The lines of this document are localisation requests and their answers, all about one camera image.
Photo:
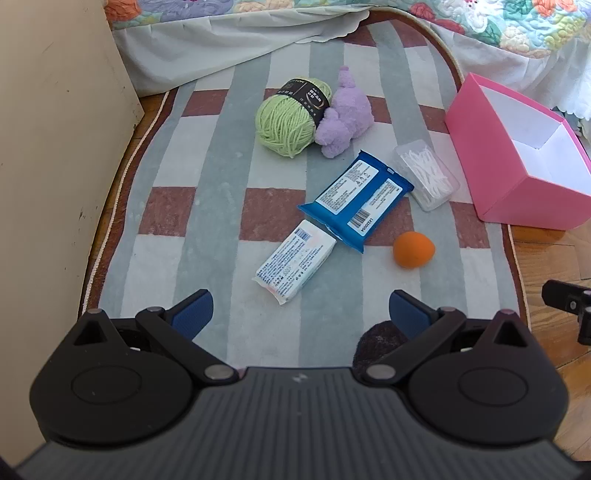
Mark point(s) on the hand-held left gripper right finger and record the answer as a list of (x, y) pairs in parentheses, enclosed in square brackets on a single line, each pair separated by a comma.
[(411, 314)]

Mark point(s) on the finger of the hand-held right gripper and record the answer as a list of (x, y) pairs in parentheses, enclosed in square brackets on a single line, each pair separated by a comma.
[(565, 295)]

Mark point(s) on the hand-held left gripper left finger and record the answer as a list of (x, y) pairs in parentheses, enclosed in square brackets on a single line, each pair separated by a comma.
[(191, 314)]

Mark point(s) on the orange makeup sponge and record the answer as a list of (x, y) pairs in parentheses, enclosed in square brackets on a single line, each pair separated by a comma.
[(412, 250)]

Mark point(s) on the white tissue packet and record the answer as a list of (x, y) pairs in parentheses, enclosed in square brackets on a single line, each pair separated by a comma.
[(295, 258)]

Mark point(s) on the blue wet wipes pack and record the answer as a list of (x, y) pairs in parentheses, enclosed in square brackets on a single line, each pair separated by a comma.
[(355, 198)]

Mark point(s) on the clear box of floss picks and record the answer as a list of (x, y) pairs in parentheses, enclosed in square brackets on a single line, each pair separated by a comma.
[(427, 173)]

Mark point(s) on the pink cardboard box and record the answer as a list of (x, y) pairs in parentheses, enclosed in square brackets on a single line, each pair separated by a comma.
[(489, 152)]

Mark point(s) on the green yarn ball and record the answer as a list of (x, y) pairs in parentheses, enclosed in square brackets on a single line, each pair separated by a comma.
[(281, 131)]

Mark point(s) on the purple plush toy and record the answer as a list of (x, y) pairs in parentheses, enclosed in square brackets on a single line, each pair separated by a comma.
[(344, 117)]

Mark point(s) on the dark maroon cloth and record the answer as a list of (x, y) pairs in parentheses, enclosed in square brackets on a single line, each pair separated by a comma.
[(376, 344)]

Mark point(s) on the checked rug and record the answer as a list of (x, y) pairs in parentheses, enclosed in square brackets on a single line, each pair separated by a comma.
[(217, 230)]

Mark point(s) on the floral quilt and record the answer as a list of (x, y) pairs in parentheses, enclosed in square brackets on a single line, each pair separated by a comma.
[(508, 25)]

